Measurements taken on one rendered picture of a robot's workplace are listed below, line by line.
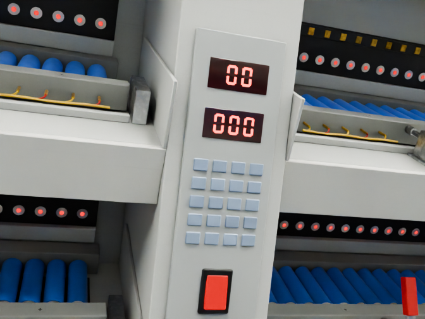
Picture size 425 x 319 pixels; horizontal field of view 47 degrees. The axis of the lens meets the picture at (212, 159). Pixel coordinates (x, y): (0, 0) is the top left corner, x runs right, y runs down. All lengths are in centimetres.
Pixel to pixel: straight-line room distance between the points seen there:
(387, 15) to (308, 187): 34
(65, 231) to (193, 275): 20
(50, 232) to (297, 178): 26
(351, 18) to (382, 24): 5
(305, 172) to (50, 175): 19
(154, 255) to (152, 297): 3
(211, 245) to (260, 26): 17
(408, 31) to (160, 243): 46
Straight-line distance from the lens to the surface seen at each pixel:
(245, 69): 36
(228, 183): 36
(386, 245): 66
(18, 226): 53
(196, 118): 35
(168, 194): 36
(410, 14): 70
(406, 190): 45
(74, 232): 53
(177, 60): 36
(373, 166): 43
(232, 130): 36
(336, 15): 64
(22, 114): 39
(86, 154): 35
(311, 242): 60
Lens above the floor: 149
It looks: 3 degrees down
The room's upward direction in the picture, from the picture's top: 6 degrees clockwise
